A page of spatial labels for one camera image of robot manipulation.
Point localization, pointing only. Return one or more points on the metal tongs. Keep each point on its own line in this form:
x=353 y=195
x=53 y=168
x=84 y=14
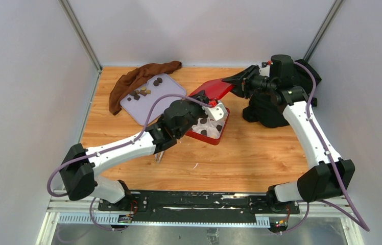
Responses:
x=159 y=156

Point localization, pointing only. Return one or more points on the brown cloth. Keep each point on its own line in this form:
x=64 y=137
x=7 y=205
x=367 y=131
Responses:
x=135 y=78

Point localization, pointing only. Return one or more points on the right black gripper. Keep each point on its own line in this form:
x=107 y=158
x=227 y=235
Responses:
x=242 y=81

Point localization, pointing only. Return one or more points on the white paper cup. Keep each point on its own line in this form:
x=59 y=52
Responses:
x=213 y=133

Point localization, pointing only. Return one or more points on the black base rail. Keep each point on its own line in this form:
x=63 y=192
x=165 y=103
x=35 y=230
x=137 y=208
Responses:
x=195 y=207

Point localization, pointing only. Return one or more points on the black cloth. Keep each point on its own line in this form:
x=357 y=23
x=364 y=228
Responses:
x=260 y=108

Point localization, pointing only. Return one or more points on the red chocolate box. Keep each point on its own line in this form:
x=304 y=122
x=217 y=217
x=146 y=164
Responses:
x=195 y=131

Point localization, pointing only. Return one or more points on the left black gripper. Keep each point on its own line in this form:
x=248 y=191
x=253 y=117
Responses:
x=201 y=96

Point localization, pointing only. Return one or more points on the lavender tray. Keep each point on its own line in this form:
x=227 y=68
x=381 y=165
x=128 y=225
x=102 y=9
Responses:
x=139 y=102

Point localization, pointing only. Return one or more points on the red box lid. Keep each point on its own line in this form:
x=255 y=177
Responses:
x=214 y=89

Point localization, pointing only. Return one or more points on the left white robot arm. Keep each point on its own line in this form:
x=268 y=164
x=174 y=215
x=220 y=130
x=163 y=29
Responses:
x=81 y=168

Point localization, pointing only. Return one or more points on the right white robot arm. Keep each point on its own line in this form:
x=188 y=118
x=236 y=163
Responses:
x=291 y=86

